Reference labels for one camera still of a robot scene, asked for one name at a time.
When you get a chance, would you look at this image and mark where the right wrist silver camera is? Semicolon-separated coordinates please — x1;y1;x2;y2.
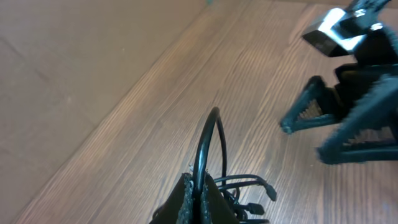
302;7;366;57

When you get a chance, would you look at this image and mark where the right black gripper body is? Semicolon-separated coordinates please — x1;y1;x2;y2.
334;18;397;118

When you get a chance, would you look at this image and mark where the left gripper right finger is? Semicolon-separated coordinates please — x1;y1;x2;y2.
200;174;239;224

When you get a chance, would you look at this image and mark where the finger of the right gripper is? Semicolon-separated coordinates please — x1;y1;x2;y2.
317;75;397;164
280;76;342;134

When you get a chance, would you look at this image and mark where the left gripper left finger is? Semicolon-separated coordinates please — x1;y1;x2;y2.
150;173;193;224

